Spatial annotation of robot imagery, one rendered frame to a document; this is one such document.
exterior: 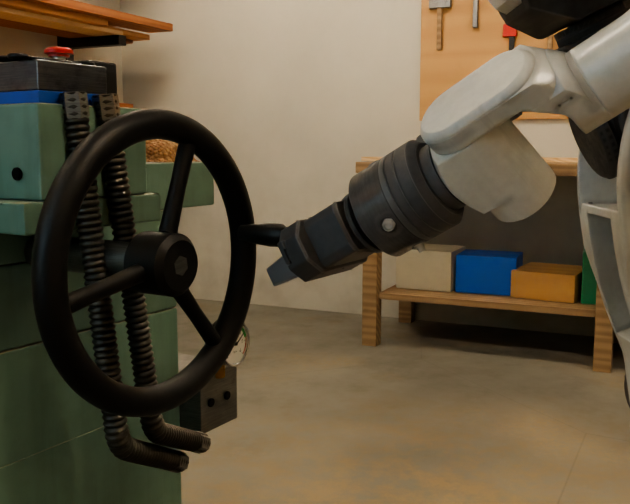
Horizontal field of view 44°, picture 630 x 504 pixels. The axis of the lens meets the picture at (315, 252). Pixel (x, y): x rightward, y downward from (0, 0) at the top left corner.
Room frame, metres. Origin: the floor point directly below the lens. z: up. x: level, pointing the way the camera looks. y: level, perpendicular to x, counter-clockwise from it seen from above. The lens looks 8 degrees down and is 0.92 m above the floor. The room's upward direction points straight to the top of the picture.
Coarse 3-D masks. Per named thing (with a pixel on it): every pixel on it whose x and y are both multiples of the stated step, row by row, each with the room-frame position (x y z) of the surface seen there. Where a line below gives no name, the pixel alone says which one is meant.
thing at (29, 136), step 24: (0, 120) 0.75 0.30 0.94; (24, 120) 0.73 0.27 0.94; (48, 120) 0.73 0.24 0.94; (96, 120) 0.78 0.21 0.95; (0, 144) 0.75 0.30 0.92; (24, 144) 0.73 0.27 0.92; (48, 144) 0.73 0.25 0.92; (144, 144) 0.83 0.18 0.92; (0, 168) 0.75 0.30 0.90; (24, 168) 0.73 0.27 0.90; (48, 168) 0.73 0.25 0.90; (144, 168) 0.83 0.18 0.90; (0, 192) 0.75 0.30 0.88; (24, 192) 0.73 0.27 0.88; (144, 192) 0.83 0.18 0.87
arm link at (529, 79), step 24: (528, 48) 0.65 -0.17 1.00; (480, 72) 0.67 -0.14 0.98; (504, 72) 0.64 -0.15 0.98; (528, 72) 0.62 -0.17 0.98; (552, 72) 0.62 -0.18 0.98; (576, 72) 0.62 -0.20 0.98; (456, 96) 0.67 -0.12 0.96; (480, 96) 0.64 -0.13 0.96; (504, 96) 0.62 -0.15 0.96; (528, 96) 0.62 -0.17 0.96; (552, 96) 0.62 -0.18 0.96; (576, 96) 0.62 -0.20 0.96; (432, 120) 0.67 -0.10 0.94; (456, 120) 0.64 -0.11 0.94; (480, 120) 0.63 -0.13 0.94; (504, 120) 0.63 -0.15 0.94; (576, 120) 0.63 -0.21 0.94; (600, 120) 0.63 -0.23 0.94; (432, 144) 0.66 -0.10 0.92; (456, 144) 0.65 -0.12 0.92
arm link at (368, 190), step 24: (360, 192) 0.71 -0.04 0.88; (384, 192) 0.69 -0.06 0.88; (312, 216) 0.74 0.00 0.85; (336, 216) 0.72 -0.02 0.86; (360, 216) 0.70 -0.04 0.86; (384, 216) 0.69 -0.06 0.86; (288, 240) 0.72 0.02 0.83; (312, 240) 0.73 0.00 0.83; (336, 240) 0.72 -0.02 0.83; (360, 240) 0.72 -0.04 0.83; (384, 240) 0.70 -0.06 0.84; (408, 240) 0.70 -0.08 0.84; (288, 264) 0.72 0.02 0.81; (312, 264) 0.72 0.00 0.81; (336, 264) 0.74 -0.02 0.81
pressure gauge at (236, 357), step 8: (240, 336) 1.03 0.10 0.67; (248, 336) 1.04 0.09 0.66; (240, 344) 1.03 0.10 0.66; (248, 344) 1.04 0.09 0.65; (232, 352) 1.01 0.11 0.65; (240, 352) 1.03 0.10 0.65; (232, 360) 1.01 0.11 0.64; (240, 360) 1.02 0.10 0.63; (224, 368) 1.03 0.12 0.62; (216, 376) 1.02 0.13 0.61; (224, 376) 1.03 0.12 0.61
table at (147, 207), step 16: (160, 176) 0.99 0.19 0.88; (192, 176) 1.04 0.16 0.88; (208, 176) 1.07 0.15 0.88; (160, 192) 0.99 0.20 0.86; (192, 192) 1.04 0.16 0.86; (208, 192) 1.07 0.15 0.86; (0, 208) 0.72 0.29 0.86; (16, 208) 0.71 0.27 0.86; (32, 208) 0.71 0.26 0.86; (144, 208) 0.83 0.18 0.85; (160, 208) 0.85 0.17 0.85; (0, 224) 0.72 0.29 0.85; (16, 224) 0.71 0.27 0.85; (32, 224) 0.71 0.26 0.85
